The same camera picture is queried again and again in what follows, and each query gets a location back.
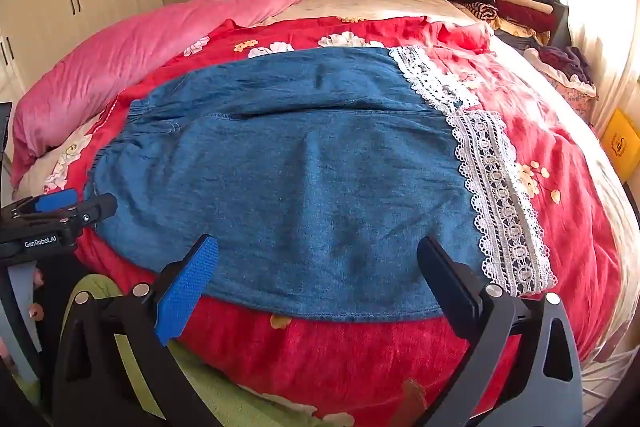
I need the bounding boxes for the floral frilled pillow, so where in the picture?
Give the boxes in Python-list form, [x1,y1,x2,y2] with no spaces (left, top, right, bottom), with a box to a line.
[525,49,598,122]

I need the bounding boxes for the blue denim pants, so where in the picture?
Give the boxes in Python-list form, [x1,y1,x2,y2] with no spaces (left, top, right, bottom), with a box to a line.
[82,46,558,323]

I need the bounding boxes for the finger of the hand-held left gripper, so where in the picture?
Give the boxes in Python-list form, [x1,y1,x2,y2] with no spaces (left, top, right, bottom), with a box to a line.
[10,188,81,220]
[65,193,118,225]

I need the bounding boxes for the pink quilt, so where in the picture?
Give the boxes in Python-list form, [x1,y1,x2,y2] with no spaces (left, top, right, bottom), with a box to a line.
[11,0,315,188]

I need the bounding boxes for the person's green clothing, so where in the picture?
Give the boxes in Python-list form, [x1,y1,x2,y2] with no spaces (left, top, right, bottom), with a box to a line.
[62,274,351,427]

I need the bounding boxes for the person's left hand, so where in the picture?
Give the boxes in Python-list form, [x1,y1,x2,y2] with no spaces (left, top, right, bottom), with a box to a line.
[27,268,46,320]

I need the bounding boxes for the red floral blanket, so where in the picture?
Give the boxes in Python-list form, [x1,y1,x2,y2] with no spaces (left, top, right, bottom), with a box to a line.
[15,14,623,427]

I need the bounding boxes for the purple garment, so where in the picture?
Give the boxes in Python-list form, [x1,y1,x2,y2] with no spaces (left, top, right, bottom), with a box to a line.
[537,46,593,82]

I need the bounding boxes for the yellow box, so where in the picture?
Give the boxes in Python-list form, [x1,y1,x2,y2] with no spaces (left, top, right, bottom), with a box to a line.
[600,108,640,180]

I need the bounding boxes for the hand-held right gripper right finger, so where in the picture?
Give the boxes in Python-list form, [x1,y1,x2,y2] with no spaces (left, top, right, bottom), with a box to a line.
[416,236,583,427]

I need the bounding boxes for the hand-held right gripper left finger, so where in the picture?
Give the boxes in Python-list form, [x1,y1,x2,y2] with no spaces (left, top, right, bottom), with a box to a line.
[52,234,221,427]

